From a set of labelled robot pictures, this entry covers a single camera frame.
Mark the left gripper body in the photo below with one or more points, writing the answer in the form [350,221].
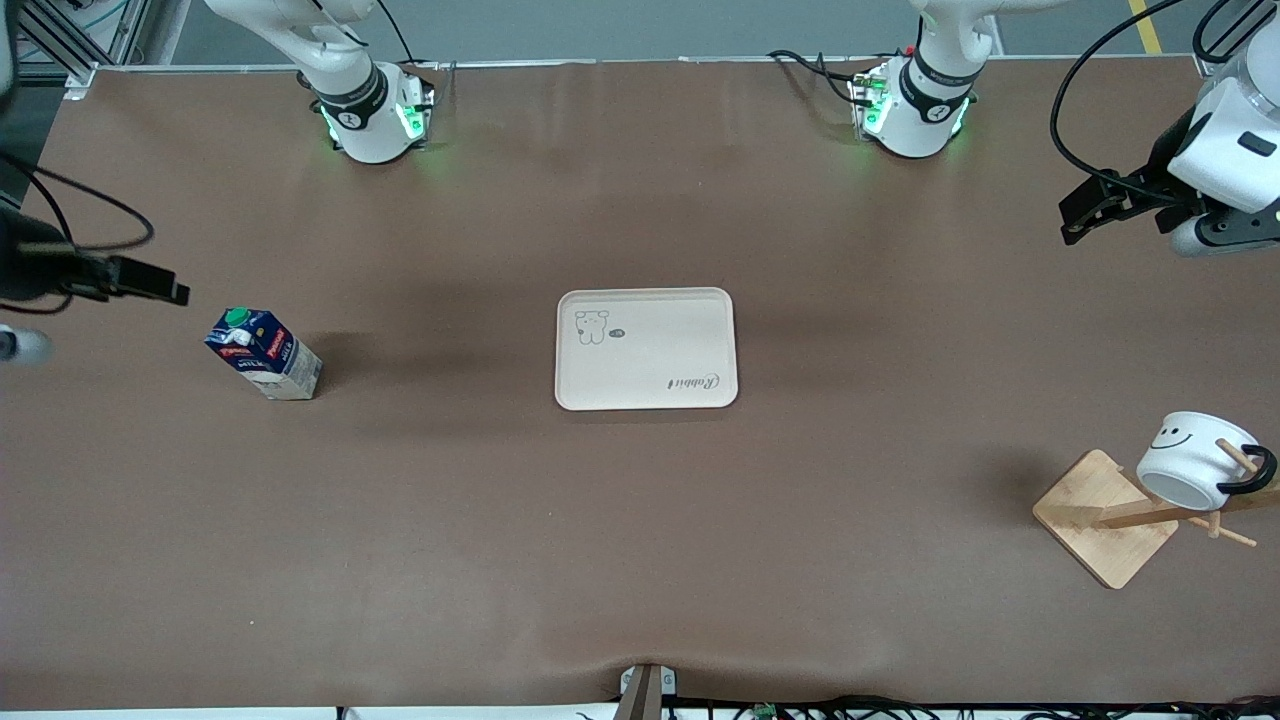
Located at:
[1166,156]

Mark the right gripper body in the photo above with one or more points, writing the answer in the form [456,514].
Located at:
[22,265]

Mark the blue milk carton green cap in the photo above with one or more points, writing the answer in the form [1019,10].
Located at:
[265,355]

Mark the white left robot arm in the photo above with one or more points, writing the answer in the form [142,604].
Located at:
[935,90]

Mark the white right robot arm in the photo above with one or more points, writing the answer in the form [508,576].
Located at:
[360,110]

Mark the wooden mug tree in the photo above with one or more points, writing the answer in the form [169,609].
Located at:
[1090,520]

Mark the cream plastic tray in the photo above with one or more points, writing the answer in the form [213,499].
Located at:
[650,360]

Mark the aluminium frame profile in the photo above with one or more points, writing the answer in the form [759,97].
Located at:
[1215,62]
[60,40]

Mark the camera mount pole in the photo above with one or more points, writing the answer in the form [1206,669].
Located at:
[640,700]

